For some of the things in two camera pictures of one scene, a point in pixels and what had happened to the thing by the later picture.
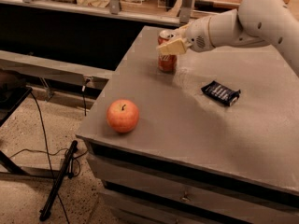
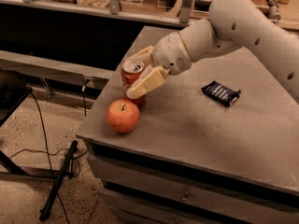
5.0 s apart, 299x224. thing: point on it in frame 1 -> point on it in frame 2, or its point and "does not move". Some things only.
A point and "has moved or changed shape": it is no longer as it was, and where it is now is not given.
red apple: x=122 y=115 does not move
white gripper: x=198 y=36 -> x=170 y=56
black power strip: x=66 y=168 does not move
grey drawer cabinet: x=193 y=159 does not move
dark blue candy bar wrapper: x=221 y=92 does not move
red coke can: x=166 y=63 has moved or changed shape
